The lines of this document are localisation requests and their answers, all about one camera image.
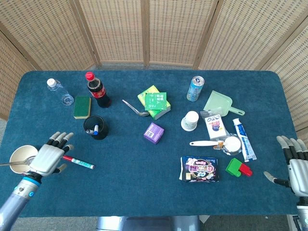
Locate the pale green plastic dustpan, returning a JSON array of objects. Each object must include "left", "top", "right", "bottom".
[{"left": 203, "top": 90, "right": 245, "bottom": 117}]

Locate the bent metal spoon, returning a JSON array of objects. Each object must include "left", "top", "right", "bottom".
[{"left": 121, "top": 99, "right": 150, "bottom": 117}]

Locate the yellow-green tissue pack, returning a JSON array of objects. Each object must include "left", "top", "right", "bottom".
[{"left": 137, "top": 85, "right": 172, "bottom": 120}]

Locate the white plastic cup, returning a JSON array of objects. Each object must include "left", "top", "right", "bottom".
[{"left": 180, "top": 110, "right": 200, "bottom": 132}]

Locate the purple small box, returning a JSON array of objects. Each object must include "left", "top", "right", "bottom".
[{"left": 143, "top": 122, "right": 165, "bottom": 145}]

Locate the light blue drink can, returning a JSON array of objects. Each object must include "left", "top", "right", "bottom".
[{"left": 186, "top": 76, "right": 205, "bottom": 102}]

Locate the cola bottle with red cap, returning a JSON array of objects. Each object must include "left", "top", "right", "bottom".
[{"left": 85, "top": 71, "right": 113, "bottom": 108}]

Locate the beige paper bowl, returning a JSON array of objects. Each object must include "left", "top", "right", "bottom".
[{"left": 9, "top": 144, "right": 39, "bottom": 174}]

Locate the dark printed pad pack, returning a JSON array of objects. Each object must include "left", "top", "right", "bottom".
[{"left": 179, "top": 155, "right": 220, "bottom": 183}]

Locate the round white container in wrap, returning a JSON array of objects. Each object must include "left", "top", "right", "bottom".
[{"left": 221, "top": 134, "right": 242, "bottom": 156}]

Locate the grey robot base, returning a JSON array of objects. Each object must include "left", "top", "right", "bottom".
[{"left": 96, "top": 216, "right": 201, "bottom": 231}]

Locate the red and teal marker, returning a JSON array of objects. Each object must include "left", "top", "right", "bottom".
[{"left": 63, "top": 155, "right": 95, "bottom": 169}]

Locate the white printed box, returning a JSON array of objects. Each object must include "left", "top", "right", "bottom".
[{"left": 204, "top": 114, "right": 228, "bottom": 141}]

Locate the green and yellow sponge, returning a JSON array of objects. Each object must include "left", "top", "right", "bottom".
[{"left": 73, "top": 96, "right": 92, "bottom": 120}]

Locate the woven bamboo folding screen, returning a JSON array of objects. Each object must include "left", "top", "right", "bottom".
[{"left": 0, "top": 0, "right": 308, "bottom": 132}]

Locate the green sachet packet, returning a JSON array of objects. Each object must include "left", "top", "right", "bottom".
[{"left": 144, "top": 92, "right": 167, "bottom": 111}]

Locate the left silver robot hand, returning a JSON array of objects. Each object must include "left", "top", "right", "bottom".
[{"left": 28, "top": 131, "right": 75, "bottom": 178}]

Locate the clear plastic water bottle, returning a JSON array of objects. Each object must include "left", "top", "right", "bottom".
[{"left": 46, "top": 78, "right": 75, "bottom": 106}]

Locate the metal spoon with long handle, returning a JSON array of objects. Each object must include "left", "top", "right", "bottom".
[{"left": 0, "top": 156, "right": 37, "bottom": 167}]

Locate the black pen cup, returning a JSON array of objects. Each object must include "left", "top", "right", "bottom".
[{"left": 83, "top": 115, "right": 109, "bottom": 141}]

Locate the clear plastic zip bag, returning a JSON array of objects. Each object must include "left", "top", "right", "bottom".
[{"left": 200, "top": 109, "right": 223, "bottom": 119}]

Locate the white handled brush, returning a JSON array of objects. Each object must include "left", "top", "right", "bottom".
[{"left": 189, "top": 140, "right": 226, "bottom": 150}]

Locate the green and red plastic block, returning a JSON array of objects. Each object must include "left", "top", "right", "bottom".
[{"left": 225, "top": 158, "right": 254, "bottom": 178}]

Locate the white and blue toothpaste tube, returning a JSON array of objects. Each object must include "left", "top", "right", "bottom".
[{"left": 232, "top": 118, "right": 257, "bottom": 162}]

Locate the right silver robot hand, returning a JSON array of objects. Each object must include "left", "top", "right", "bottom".
[{"left": 263, "top": 135, "right": 308, "bottom": 197}]

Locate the blue table cloth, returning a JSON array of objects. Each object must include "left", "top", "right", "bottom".
[{"left": 0, "top": 70, "right": 299, "bottom": 218}]

